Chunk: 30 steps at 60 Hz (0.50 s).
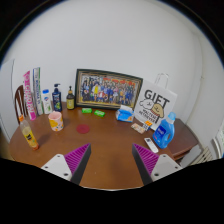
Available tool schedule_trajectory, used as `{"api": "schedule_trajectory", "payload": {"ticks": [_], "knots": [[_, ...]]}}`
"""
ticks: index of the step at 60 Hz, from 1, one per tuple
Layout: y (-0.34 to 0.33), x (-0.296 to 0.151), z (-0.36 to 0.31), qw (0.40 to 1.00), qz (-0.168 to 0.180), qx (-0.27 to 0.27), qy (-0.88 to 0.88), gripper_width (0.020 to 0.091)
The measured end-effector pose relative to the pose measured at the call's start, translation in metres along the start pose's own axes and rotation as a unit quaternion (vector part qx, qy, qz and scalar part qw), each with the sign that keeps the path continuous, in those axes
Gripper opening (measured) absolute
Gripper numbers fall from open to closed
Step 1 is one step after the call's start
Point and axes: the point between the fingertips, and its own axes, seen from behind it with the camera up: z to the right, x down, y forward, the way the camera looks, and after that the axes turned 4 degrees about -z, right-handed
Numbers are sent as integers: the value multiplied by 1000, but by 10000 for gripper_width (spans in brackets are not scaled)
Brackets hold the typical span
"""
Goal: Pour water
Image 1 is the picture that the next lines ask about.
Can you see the blue tissue pack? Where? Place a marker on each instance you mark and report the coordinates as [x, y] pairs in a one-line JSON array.
[[125, 115]]

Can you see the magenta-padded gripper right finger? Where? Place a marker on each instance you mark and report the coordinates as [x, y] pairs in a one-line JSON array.
[[161, 165]]

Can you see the tall white green box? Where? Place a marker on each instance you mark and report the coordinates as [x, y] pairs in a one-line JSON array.
[[38, 90]]

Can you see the small orange white packet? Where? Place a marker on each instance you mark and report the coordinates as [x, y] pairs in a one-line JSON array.
[[147, 125]]

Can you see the blue detergent bottle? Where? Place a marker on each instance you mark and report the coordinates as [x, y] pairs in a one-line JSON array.
[[163, 133]]

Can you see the tall pink box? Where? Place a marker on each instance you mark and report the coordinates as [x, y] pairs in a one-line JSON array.
[[29, 96]]

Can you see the small clear snack packet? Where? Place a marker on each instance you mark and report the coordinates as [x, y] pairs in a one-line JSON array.
[[137, 128]]

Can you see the white printed paper bag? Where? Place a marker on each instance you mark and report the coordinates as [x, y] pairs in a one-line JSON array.
[[155, 101]]

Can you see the small green pack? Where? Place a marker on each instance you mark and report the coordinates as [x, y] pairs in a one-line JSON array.
[[87, 110], [99, 113]]

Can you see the brown wooden chair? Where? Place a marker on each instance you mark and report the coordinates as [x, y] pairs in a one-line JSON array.
[[20, 96]]

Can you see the brown pump bottle yellow label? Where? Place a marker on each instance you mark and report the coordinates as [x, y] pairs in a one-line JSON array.
[[70, 101]]

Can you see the pink and yellow mug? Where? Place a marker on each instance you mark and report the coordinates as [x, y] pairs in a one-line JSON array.
[[56, 121]]

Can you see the orange-capped juice bottle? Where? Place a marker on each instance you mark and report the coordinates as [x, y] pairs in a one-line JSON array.
[[29, 135]]

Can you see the white bottle blue cap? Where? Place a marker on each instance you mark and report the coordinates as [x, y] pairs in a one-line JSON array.
[[47, 103]]

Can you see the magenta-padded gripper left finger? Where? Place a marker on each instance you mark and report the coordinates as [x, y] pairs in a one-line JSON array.
[[60, 165]]

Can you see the white remote control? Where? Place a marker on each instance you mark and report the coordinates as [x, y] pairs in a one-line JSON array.
[[151, 145]]

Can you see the framed group photo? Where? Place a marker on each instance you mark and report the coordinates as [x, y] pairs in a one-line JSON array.
[[108, 89]]

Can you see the dark blue pump bottle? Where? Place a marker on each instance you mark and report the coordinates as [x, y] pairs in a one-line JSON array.
[[57, 100]]

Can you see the white refrigerator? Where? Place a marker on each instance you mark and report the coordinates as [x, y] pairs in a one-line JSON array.
[[6, 86]]

